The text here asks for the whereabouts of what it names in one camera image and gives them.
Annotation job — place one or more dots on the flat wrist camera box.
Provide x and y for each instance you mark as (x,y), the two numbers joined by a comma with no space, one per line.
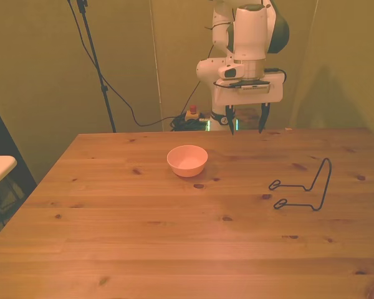
(255,87)

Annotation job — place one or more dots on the pink plastic bowl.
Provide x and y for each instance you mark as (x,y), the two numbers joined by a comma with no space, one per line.
(187,162)

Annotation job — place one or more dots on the red emergency stop button box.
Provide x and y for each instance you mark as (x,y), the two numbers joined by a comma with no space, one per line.
(192,114)

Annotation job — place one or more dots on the black camera stand pole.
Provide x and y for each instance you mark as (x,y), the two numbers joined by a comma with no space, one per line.
(95,59)

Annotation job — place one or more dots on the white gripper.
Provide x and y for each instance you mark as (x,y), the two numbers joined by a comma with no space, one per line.
(249,98)

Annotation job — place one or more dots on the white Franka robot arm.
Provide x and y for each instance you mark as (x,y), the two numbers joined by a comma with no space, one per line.
(249,31)

